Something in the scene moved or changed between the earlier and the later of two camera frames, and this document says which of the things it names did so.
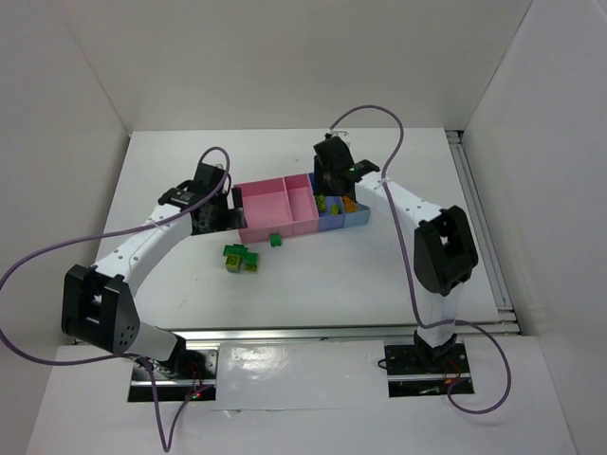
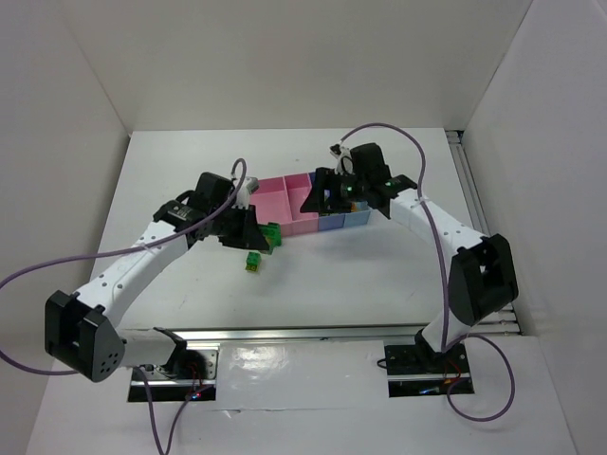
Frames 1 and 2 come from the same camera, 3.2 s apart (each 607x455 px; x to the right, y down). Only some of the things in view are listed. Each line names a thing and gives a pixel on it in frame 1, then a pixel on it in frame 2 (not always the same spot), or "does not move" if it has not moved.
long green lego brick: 248,256 -> 272,230
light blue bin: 357,218 does not move
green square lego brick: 251,258 does not move
